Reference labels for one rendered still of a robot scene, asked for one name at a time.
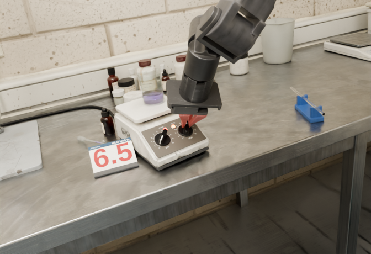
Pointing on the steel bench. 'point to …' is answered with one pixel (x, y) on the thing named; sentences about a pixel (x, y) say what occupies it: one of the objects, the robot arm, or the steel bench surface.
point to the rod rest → (308, 111)
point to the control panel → (176, 144)
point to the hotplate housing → (125, 129)
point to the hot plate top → (142, 110)
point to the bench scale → (351, 45)
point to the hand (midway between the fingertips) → (185, 123)
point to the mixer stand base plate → (20, 149)
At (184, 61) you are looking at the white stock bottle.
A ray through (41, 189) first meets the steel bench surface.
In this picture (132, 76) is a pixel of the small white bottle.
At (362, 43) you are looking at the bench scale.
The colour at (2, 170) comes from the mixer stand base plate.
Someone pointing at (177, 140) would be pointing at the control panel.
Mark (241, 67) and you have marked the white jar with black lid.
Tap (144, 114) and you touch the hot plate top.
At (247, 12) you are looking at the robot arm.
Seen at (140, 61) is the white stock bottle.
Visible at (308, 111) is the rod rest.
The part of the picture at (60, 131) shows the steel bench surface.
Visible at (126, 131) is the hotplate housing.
